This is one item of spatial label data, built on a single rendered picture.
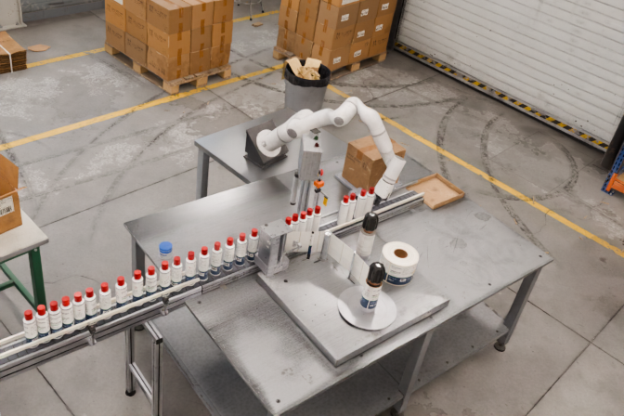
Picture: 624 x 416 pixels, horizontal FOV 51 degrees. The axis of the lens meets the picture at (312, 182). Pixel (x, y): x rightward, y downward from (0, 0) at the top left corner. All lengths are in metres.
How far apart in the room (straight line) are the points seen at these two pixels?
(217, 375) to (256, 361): 0.75
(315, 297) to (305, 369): 0.43
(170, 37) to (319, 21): 1.69
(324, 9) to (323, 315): 4.53
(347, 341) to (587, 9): 4.98
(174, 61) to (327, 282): 3.82
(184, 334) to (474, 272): 1.74
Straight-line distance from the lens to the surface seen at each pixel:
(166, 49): 6.75
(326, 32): 7.35
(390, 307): 3.48
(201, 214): 3.96
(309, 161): 3.46
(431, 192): 4.50
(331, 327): 3.32
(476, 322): 4.58
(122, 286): 3.20
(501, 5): 7.79
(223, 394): 3.83
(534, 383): 4.70
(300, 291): 3.46
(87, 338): 3.27
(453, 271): 3.92
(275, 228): 3.40
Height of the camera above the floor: 3.28
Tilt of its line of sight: 34 degrees down
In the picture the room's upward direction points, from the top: 10 degrees clockwise
